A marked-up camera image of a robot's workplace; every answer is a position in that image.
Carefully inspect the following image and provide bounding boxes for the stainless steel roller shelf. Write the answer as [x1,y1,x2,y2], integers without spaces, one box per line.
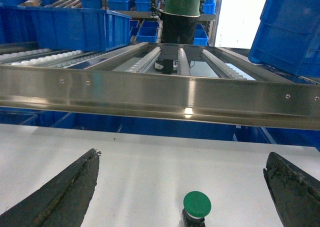
[0,42,320,130]

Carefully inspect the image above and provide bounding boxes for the tilted blue plastic bin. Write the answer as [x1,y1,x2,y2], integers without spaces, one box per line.
[248,0,320,78]

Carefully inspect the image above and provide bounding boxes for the green mushroom push button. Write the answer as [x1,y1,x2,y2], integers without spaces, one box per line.
[182,190,212,227]

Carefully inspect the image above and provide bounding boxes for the person in green shirt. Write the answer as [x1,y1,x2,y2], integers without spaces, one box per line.
[160,0,201,45]

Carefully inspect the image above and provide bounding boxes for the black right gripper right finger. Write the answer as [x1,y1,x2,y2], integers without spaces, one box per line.
[263,152,320,227]

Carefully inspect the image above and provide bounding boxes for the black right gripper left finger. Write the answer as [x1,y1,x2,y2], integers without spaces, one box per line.
[0,148,100,227]

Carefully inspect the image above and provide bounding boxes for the large blue plastic bin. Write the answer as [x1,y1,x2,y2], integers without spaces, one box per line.
[0,6,131,52]

